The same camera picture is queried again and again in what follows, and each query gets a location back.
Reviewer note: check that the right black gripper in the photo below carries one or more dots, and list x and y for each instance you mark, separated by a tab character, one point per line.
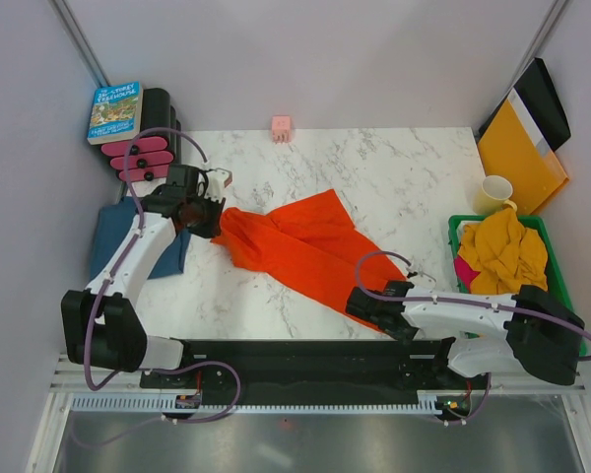
405	334

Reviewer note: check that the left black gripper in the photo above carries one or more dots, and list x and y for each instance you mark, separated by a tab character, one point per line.
213	229

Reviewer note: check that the orange t shirt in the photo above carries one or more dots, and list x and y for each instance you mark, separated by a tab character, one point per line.
310	246

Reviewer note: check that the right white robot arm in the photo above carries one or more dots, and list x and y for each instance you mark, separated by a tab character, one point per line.
530	331

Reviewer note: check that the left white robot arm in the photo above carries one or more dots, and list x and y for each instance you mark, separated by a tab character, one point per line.
101	326

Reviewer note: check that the black pink drawer organizer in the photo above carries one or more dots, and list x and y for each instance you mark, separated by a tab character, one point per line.
151	156

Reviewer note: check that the folded blue t shirt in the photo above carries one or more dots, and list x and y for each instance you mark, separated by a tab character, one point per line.
114	222

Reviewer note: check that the pink cube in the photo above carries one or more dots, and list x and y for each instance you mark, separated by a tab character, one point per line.
281	129

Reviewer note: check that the yellow t shirt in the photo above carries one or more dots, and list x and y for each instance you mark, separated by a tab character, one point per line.
503	255

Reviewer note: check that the blue treehouse book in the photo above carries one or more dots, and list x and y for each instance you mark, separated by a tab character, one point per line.
116	113

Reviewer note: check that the yellow mug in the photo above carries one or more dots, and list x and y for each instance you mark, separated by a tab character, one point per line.
494	194

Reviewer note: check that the black white folder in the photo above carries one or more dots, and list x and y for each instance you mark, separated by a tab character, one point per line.
537	91

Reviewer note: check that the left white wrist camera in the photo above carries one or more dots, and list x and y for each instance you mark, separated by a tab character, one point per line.
217	181

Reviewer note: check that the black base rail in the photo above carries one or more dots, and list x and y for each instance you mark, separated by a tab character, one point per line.
235	366

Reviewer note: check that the white cable duct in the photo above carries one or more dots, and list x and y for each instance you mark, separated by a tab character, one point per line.
264	401

